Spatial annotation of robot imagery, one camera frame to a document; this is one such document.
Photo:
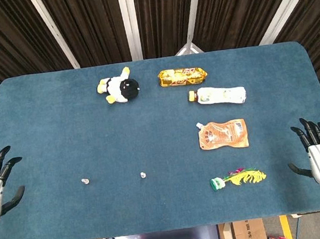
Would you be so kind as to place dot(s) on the steel bolt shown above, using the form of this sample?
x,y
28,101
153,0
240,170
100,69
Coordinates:
x,y
85,181
142,174

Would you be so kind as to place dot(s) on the printed brown cardboard box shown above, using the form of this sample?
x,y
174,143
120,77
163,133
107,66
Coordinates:
x,y
249,234

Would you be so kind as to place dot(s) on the orange spout pouch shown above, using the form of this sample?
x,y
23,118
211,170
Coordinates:
x,y
224,134

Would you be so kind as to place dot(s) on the green-based feather shuttlecock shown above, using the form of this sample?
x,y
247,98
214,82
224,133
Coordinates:
x,y
217,184

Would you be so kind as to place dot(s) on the white-labelled yellow-capped drink bottle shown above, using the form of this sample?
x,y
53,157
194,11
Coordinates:
x,y
221,95

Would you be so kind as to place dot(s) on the yellow snack package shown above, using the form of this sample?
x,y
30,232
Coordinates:
x,y
181,77

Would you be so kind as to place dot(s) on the blue felt table cover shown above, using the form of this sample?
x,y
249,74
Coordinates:
x,y
160,125

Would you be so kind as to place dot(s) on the black white yellow plush toy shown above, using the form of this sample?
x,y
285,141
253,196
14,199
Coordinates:
x,y
129,88

